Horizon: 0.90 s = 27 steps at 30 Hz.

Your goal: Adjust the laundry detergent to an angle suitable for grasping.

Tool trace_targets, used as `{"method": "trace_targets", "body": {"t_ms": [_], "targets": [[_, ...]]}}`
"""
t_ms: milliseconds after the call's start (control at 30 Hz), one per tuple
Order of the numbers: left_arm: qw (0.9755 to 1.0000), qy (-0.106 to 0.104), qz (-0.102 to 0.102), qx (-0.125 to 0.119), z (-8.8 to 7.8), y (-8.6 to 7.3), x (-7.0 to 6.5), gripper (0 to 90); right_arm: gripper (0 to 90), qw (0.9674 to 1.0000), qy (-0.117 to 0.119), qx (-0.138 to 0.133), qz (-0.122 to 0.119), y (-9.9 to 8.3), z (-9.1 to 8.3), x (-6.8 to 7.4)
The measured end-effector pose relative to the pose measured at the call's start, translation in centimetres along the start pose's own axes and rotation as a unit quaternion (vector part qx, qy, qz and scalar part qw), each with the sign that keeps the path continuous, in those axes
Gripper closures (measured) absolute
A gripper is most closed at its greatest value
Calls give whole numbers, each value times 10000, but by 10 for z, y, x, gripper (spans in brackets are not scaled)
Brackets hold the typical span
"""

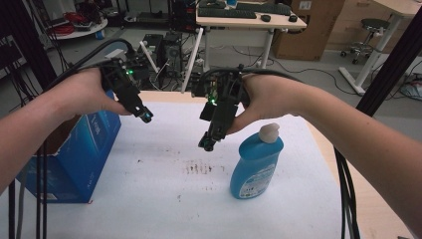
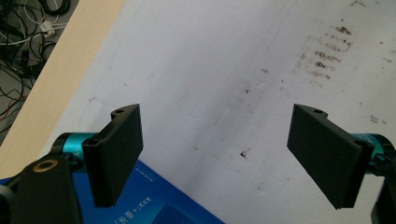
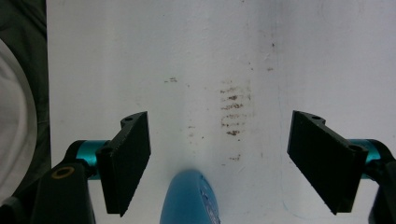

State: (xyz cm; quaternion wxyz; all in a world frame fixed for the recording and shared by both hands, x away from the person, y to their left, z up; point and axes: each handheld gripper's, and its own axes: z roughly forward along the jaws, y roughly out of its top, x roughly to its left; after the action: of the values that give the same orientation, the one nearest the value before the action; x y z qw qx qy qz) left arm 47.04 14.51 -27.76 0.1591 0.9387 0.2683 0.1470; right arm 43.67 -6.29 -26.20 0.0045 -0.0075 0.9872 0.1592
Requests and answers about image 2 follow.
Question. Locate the white power strip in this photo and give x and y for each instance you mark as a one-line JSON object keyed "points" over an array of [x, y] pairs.
{"points": [[47, 28]]}

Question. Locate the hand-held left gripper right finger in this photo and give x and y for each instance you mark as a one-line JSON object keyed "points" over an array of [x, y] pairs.
{"points": [[327, 155]]}

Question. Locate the blue-sided cardboard box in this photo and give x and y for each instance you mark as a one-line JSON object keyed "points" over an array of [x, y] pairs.
{"points": [[149, 193]]}

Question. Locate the white foam mat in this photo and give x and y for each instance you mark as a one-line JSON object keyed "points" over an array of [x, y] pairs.
{"points": [[218, 62]]}

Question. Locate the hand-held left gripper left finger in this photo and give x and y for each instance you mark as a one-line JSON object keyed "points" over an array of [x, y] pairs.
{"points": [[112, 155]]}

